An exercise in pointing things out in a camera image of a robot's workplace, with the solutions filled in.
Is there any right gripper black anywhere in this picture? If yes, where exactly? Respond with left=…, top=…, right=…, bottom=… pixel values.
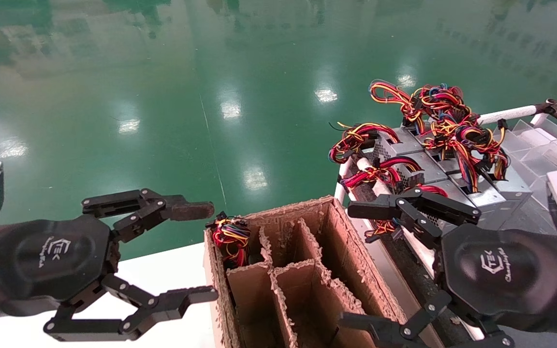
left=339, top=188, right=557, bottom=348

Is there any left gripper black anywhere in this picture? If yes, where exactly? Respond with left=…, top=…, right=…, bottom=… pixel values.
left=0, top=188, right=219, bottom=342

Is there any black roller track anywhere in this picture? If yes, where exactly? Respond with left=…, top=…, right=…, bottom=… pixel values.
left=351, top=181, right=483, bottom=348

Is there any brown cardboard box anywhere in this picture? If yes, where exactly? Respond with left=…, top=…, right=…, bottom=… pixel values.
left=203, top=195, right=409, bottom=348

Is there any cardboard divider insert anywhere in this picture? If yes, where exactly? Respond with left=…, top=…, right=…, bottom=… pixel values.
left=225, top=217, right=371, bottom=348

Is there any black pipe connector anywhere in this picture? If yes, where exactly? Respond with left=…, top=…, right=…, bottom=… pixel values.
left=534, top=99, right=557, bottom=122

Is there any white pipe rack frame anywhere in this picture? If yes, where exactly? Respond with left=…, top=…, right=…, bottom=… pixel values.
left=334, top=99, right=557, bottom=348

